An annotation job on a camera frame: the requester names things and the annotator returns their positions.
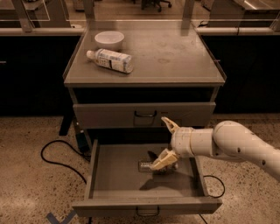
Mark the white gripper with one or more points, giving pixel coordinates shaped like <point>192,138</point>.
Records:
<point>181,141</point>

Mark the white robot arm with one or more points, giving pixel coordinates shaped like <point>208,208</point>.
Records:
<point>228,140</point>

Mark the grey top drawer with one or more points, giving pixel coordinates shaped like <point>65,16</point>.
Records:
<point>142,115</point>

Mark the grey drawer cabinet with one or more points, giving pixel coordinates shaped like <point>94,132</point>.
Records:
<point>171,64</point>

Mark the grey open middle drawer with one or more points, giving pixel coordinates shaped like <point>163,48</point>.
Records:
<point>115,187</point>

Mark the white labelled bottle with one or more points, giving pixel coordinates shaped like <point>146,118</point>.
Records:
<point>117,61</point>

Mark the blue power adapter box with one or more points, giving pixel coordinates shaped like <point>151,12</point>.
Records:
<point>80,138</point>

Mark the white bowl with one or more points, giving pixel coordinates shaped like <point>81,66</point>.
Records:
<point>112,40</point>

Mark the blue tape cross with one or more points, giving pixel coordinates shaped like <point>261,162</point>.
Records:
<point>66,220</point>

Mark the black office chair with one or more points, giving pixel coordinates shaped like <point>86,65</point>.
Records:
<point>145,3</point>

